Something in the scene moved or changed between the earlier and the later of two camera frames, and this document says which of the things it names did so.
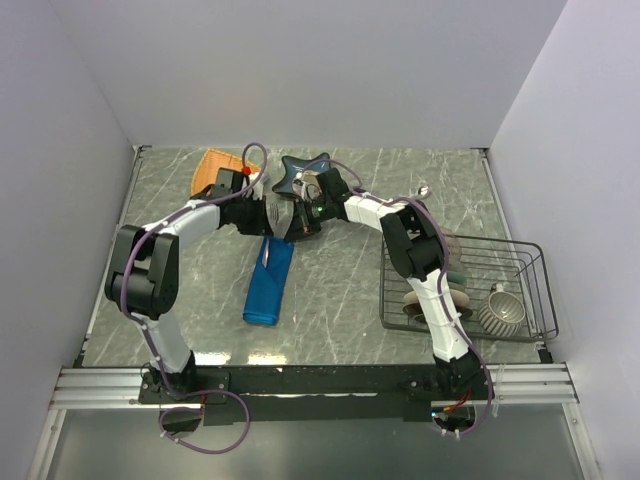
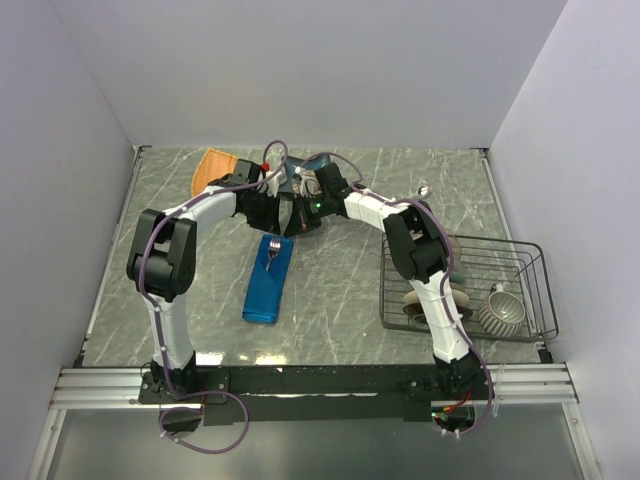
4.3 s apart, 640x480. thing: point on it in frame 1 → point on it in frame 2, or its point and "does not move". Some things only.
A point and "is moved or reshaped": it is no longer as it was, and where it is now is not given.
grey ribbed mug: [501, 314] does not move
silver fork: [277, 221] is moved or reshaped
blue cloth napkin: [268, 282] does not move
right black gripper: [301, 225] does not move
